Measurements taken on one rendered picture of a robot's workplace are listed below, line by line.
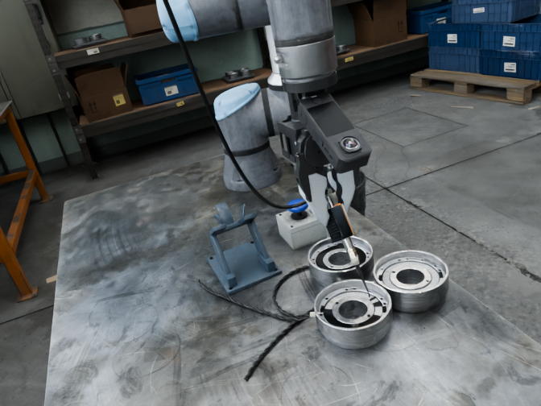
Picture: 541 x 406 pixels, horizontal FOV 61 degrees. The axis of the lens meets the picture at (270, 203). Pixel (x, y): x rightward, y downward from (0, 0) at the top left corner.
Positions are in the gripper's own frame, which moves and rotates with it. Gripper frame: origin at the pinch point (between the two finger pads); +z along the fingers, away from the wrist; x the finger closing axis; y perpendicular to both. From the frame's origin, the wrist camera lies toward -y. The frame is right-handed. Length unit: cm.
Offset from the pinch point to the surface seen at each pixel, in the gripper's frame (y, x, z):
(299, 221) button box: 17.0, -1.3, 8.7
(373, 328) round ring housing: -12.8, 3.4, 9.7
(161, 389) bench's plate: -3.1, 30.3, 13.3
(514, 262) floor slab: 63, -114, 93
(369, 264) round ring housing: -0.8, -4.3, 9.9
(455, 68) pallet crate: 285, -293, 75
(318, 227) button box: 15.1, -4.1, 10.4
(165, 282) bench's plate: 21.2, 24.7, 13.3
